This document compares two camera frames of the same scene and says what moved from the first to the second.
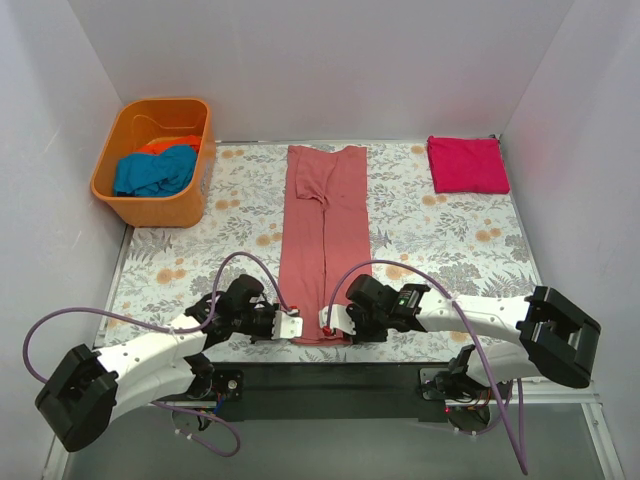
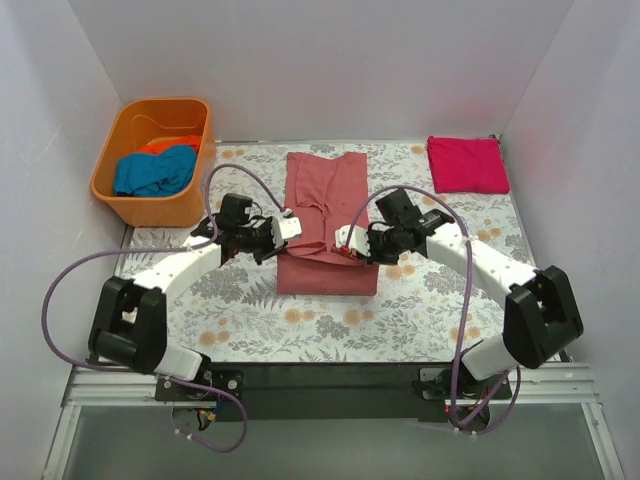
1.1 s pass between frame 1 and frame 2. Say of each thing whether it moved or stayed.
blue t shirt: stayed
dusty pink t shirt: moved
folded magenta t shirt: stayed
